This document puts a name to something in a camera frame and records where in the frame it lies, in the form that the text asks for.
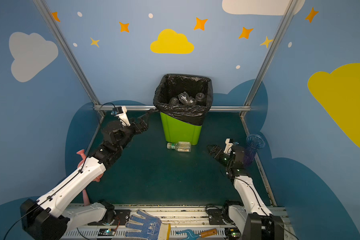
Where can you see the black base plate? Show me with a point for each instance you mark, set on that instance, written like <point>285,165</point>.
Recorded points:
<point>117,217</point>
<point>216,215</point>

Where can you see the black bin liner bag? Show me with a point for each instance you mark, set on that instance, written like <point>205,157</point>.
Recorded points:
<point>171,85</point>

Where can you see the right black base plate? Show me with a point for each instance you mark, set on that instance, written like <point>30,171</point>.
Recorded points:
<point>216,215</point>

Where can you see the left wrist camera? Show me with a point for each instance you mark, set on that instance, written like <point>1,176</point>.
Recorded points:
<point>121,114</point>

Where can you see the teal fork wooden handle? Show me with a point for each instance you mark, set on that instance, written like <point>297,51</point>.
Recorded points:
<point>190,235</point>

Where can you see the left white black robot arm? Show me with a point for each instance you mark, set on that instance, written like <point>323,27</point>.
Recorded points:
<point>48,219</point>

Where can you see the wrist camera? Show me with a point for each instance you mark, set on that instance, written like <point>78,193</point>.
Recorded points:
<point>121,114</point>
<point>229,144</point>

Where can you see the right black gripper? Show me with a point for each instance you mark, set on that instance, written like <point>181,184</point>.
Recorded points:
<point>217,152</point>

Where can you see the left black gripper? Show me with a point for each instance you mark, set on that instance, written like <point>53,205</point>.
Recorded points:
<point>141,124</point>

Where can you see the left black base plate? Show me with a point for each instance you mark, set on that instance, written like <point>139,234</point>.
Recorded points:
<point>117,217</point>

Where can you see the small clear green-cap bottle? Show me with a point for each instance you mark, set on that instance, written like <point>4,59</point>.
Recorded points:
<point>180,146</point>

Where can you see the purple ribbed plastic vase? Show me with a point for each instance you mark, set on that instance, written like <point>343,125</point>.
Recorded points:
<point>253,144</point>

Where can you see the green plastic trash bin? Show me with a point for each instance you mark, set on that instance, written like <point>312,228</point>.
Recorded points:
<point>178,131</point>

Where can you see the pink toy watering can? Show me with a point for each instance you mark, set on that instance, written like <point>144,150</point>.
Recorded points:
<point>84,157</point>

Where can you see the blue dotted work glove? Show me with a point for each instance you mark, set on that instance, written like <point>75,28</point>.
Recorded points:
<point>147,227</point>

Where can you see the clear bottle white cap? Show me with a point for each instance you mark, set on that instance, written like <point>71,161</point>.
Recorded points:
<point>186,99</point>

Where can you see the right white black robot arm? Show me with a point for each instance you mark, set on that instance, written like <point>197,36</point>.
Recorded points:
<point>252,218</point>

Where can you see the aluminium frame back rail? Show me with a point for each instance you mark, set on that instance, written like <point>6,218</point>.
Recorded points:
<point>145,108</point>

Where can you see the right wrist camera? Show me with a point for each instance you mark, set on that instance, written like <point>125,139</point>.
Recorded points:
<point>229,144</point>

